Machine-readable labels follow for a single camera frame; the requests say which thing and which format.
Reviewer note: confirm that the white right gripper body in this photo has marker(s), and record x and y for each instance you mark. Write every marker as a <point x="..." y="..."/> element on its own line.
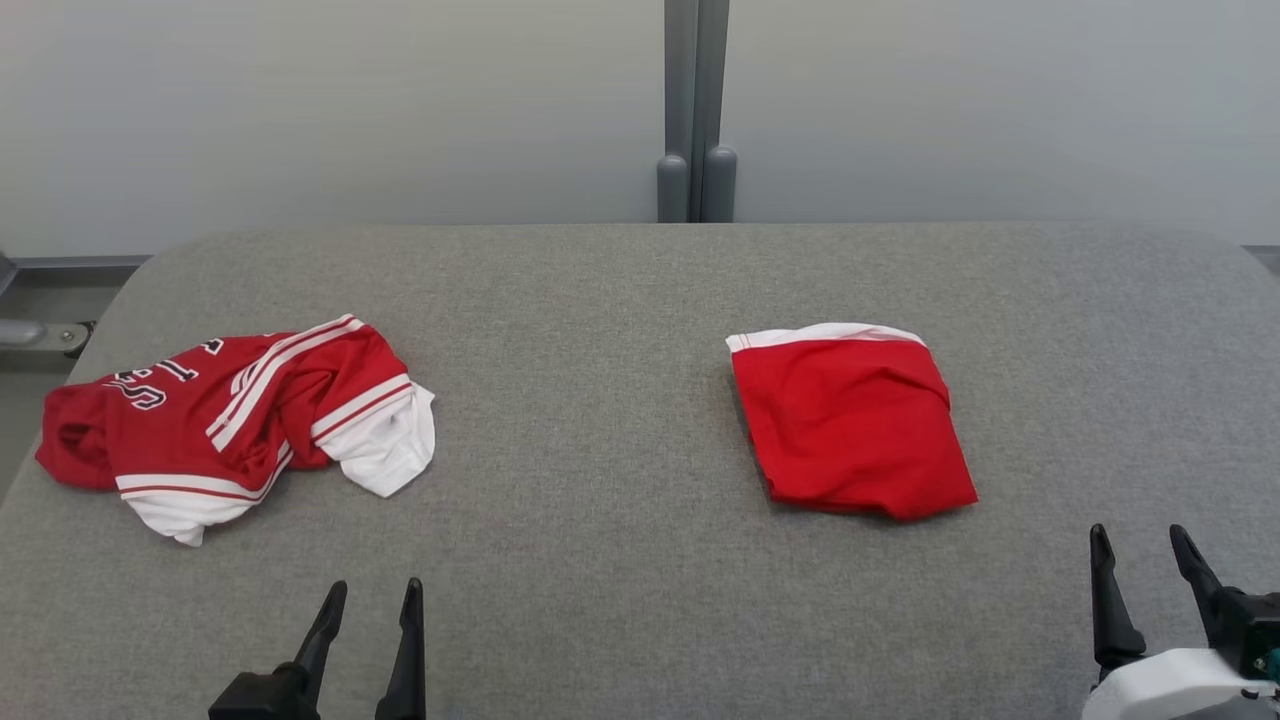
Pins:
<point x="1160" y="685"/>

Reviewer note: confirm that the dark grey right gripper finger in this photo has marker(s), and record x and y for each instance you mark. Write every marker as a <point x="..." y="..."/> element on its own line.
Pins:
<point x="1205" y="585"/>
<point x="1112" y="620"/>

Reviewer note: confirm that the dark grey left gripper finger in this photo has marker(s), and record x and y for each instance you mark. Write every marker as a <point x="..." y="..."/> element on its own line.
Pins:
<point x="408" y="670"/>
<point x="326" y="635"/>

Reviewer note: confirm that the red jersey with white sleeves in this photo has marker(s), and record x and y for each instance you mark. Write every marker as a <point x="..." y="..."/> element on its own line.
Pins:
<point x="180" y="430"/>

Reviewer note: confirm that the red shorts with white trim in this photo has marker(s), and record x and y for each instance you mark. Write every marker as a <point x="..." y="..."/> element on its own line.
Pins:
<point x="850" y="430"/>

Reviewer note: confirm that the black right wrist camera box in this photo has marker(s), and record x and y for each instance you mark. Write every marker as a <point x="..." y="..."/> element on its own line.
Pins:
<point x="1250" y="625"/>

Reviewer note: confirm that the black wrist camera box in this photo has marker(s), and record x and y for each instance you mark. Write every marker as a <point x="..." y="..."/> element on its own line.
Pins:
<point x="1250" y="625"/>
<point x="260" y="698"/>

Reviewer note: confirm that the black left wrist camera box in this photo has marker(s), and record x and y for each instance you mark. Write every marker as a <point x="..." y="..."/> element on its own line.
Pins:
<point x="260" y="698"/>

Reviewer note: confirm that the grey metal wall bracket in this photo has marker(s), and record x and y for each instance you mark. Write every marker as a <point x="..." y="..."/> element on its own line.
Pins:
<point x="30" y="333"/>

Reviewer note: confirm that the grey metal partition post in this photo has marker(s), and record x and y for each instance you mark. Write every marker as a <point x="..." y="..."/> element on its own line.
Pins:
<point x="690" y="100"/>

